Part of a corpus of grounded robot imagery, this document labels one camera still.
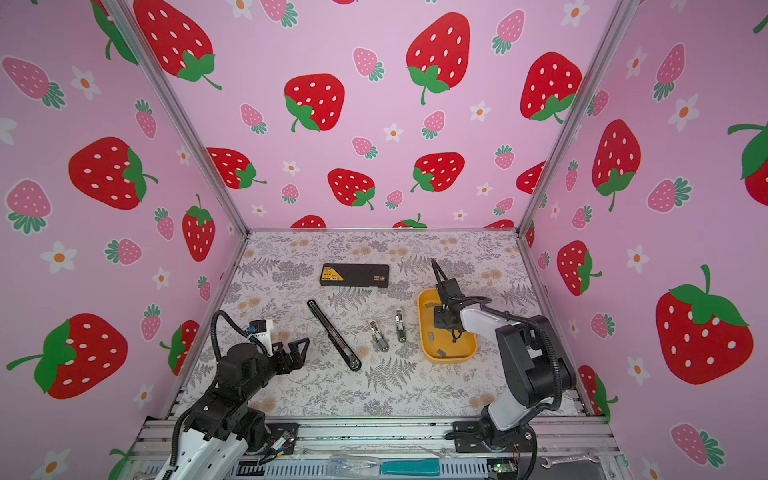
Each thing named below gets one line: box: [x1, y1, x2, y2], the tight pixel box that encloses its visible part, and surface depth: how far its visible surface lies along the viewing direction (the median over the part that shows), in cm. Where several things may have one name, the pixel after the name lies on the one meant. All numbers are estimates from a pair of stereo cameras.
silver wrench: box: [540, 450, 600, 469], surface depth 73 cm
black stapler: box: [306, 299, 362, 372], surface depth 92 cm
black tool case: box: [319, 263, 389, 287], surface depth 106 cm
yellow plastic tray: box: [418, 288, 477, 365], surface depth 90 cm
